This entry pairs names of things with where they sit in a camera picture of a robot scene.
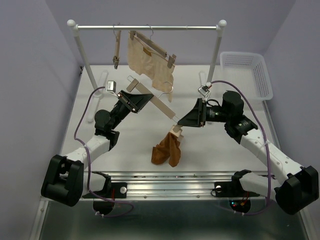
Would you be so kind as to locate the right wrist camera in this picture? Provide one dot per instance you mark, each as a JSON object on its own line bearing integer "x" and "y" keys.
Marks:
{"x": 204, "y": 91}

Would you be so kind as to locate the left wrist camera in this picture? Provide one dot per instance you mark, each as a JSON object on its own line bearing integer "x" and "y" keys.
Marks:
{"x": 111, "y": 86}

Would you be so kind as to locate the beige underwear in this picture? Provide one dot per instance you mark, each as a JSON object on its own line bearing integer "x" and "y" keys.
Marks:
{"x": 144, "y": 60}

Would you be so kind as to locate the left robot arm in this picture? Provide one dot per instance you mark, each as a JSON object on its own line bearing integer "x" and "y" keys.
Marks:
{"x": 82, "y": 152}

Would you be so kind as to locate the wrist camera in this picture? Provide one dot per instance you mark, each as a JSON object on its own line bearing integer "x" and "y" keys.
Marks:
{"x": 111, "y": 86}
{"x": 204, "y": 91}

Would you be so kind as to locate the white metal clothes rack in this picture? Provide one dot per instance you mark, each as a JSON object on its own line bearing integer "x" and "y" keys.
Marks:
{"x": 75, "y": 28}

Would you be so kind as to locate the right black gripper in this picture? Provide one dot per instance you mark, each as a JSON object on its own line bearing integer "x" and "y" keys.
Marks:
{"x": 197, "y": 117}

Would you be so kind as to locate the empty left wooden hanger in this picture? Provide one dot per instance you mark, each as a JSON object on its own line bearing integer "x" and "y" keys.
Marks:
{"x": 116, "y": 56}

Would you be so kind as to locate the aluminium mounting rail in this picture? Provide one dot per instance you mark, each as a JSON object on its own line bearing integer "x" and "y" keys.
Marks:
{"x": 170, "y": 186}

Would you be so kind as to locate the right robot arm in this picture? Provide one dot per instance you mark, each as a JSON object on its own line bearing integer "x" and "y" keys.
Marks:
{"x": 288, "y": 183}

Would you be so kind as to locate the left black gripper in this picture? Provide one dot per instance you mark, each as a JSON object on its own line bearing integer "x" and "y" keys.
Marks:
{"x": 136, "y": 102}

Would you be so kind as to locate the white plastic basket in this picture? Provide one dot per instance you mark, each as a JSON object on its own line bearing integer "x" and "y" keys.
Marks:
{"x": 248, "y": 72}

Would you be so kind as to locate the brown underwear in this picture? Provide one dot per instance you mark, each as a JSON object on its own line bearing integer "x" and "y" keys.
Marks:
{"x": 167, "y": 149}

